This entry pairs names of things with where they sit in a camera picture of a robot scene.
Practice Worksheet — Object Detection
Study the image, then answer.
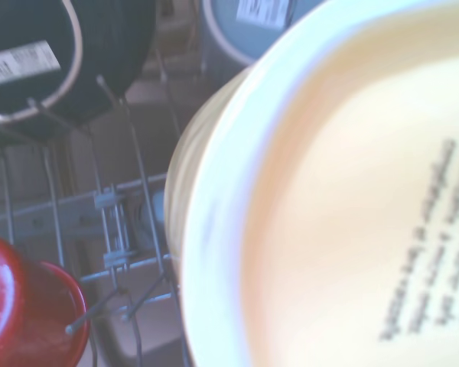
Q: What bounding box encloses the yellow ceramic mug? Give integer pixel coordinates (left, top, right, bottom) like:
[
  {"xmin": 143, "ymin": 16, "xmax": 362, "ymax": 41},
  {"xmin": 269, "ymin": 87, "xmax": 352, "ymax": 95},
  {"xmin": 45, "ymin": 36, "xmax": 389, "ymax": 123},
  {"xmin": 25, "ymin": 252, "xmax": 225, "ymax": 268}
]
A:
[{"xmin": 163, "ymin": 0, "xmax": 459, "ymax": 367}]

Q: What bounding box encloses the grey ceramic mug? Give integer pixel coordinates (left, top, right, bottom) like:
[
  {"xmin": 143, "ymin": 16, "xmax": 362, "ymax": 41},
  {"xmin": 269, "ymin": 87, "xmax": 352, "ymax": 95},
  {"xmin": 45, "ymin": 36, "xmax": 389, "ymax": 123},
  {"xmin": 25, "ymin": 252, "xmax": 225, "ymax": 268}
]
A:
[{"xmin": 200, "ymin": 0, "xmax": 328, "ymax": 67}]

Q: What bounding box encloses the red speckled enamel mug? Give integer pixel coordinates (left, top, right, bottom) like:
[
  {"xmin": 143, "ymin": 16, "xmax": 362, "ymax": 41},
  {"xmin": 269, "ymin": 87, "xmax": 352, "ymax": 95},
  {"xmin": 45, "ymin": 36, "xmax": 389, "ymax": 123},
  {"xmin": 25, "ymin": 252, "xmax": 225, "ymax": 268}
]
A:
[{"xmin": 0, "ymin": 231, "xmax": 92, "ymax": 367}]

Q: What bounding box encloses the black bowl with label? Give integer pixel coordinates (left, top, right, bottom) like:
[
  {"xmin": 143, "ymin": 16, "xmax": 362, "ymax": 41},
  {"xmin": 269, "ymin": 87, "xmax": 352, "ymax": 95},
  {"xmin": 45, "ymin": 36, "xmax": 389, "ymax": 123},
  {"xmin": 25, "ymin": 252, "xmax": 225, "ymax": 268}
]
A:
[{"xmin": 0, "ymin": 0, "xmax": 157, "ymax": 148}]

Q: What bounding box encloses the grey wire dish rack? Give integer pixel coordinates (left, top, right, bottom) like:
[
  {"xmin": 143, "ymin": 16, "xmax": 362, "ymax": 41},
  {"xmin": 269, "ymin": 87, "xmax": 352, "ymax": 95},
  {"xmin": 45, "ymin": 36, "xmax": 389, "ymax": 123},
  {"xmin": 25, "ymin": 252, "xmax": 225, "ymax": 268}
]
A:
[{"xmin": 0, "ymin": 49, "xmax": 188, "ymax": 367}]

